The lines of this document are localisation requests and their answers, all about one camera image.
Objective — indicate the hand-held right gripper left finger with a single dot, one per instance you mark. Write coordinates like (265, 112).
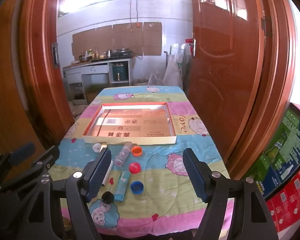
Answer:
(100, 172)

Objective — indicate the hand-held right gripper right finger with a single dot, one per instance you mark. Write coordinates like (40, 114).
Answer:
(195, 175)

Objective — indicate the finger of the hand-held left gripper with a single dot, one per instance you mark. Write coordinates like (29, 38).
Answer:
(48, 156)
(22, 152)

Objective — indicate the white patterned small box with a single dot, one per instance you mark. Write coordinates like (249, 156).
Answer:
(108, 173)

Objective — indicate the black bottle cap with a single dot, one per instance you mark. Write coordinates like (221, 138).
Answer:
(107, 197)

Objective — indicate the white bottle cap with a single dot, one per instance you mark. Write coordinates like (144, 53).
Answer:
(97, 147)

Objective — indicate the teal lighter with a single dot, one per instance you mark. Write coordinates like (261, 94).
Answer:
(122, 186)

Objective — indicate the clear patterned lighter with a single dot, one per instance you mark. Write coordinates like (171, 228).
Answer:
(122, 155)

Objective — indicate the red bottle cap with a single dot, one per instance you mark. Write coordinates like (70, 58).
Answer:
(134, 167)

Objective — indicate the blue bottle cap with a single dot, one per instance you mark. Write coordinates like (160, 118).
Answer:
(136, 187)

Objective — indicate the orange bottle cap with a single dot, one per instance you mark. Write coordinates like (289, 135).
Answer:
(136, 151)

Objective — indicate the shallow cardboard box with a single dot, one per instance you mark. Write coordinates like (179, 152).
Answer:
(152, 130)

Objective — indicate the cartoon printed blanket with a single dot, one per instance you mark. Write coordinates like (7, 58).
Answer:
(165, 192)

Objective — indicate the green beverage carton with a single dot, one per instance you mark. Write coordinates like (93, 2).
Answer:
(285, 150)

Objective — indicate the wooden door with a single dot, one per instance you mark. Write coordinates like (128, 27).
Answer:
(215, 80)

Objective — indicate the white kitchen cabinet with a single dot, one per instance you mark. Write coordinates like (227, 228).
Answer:
(95, 68)

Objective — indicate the round basin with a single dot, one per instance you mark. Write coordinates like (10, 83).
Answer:
(140, 81)

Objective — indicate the red carton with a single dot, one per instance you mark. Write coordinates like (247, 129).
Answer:
(290, 205)

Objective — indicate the metal strike plate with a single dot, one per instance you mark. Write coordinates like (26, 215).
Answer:
(55, 55)

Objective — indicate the teal air fryer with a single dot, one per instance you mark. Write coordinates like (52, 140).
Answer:
(119, 71)

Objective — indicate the metal wok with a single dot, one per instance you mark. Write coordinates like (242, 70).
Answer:
(85, 58)

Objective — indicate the clear plastic bag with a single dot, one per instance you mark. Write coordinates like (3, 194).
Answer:
(153, 78)

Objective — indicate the white woven sack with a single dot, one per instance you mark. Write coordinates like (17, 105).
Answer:
(173, 70)

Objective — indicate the condiment bottle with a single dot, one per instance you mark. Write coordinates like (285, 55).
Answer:
(90, 52)
(97, 52)

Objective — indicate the metal kettle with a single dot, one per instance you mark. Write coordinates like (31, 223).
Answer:
(108, 53)

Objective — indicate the red paper strip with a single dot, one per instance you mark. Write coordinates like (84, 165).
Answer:
(188, 40)

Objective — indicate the metal door hinge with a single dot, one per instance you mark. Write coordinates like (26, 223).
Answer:
(265, 26)

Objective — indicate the wooden door frame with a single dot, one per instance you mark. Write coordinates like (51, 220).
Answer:
(40, 80)

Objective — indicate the cardboard sheet on wall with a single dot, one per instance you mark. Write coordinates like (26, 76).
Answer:
(120, 37)

